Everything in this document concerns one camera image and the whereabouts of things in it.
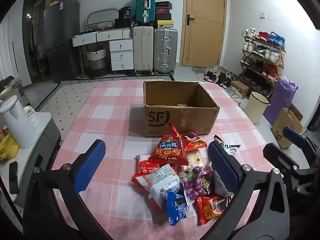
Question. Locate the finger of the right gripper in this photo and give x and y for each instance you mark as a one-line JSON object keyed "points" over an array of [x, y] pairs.
{"points": [[294, 137], [279, 159]]}

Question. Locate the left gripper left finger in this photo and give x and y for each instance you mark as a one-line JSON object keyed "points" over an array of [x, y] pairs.
{"points": [[45, 219]]}

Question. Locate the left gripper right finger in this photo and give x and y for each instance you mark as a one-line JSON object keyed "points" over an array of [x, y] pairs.
{"points": [[269, 219]]}

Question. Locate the red snack pack front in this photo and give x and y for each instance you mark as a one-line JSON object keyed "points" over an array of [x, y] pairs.
{"points": [[211, 207]]}

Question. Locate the white grey snack bag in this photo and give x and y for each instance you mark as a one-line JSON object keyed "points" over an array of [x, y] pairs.
{"points": [[229, 149]]}

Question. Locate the purple grape candy bag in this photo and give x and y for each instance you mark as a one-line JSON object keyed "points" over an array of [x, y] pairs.
{"points": [[199, 183]]}

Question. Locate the clear cake bread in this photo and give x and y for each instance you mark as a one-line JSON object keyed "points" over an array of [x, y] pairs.
{"points": [[194, 160]]}

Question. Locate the blue oreo pack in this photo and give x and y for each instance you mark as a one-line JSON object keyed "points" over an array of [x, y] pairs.
{"points": [[176, 207]]}

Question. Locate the large white red snack bag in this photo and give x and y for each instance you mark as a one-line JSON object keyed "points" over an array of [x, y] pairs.
{"points": [[158, 183]]}

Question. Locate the red triangular chips bag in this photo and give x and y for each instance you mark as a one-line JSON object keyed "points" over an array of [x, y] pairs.
{"points": [[170, 149]]}

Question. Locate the red white balloon glue pack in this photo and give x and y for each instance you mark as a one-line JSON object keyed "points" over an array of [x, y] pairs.
{"points": [[143, 166]]}

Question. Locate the purple gift bag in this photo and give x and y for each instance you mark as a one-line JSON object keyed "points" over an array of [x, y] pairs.
{"points": [[282, 97]]}

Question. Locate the cream trash bin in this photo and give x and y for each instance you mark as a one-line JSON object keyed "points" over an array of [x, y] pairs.
{"points": [[256, 106]]}

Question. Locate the black smartphone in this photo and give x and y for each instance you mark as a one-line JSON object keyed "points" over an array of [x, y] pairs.
{"points": [[13, 180]]}

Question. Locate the grey side cabinet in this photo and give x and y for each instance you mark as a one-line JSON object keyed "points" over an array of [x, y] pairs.
{"points": [[41, 153]]}

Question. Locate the yellow plastic bag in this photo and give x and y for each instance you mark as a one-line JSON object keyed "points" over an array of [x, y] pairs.
{"points": [[8, 147]]}

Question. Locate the small cardboard box floor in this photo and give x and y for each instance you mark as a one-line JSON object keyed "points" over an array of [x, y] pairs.
{"points": [[241, 88]]}

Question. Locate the wooden shoe rack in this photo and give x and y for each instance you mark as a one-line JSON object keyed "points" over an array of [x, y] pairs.
{"points": [[262, 61]]}

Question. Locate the white electric kettle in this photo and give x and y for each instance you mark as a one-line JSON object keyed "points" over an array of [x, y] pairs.
{"points": [[17, 122]]}

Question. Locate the SF cardboard box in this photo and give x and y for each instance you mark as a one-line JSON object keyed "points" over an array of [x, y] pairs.
{"points": [[186, 105]]}

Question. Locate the dotted cream rug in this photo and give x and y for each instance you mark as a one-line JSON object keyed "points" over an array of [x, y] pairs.
{"points": [[66, 100]]}

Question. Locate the pink plaid tablecloth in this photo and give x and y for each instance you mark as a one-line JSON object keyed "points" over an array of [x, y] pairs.
{"points": [[115, 114]]}

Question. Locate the woven laundry basket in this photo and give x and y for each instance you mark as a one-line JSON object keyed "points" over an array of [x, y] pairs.
{"points": [[97, 62]]}

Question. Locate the wooden door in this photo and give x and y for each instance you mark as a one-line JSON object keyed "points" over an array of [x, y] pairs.
{"points": [[203, 31]]}

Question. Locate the silver suitcase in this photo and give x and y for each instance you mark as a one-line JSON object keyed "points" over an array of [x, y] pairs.
{"points": [[165, 50]]}

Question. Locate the stacked shoe boxes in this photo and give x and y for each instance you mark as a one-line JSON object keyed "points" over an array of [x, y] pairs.
{"points": [[163, 17]]}

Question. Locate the white drawer desk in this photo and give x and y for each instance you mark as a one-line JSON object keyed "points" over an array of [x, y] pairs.
{"points": [[120, 46]]}

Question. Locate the beige suitcase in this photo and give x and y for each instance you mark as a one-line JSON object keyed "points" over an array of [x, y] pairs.
{"points": [[143, 49]]}

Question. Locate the dark grey refrigerator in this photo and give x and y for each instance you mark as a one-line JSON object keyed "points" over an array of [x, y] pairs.
{"points": [[61, 24]]}

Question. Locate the teal suitcase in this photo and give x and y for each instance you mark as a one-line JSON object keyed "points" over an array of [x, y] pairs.
{"points": [[145, 11]]}

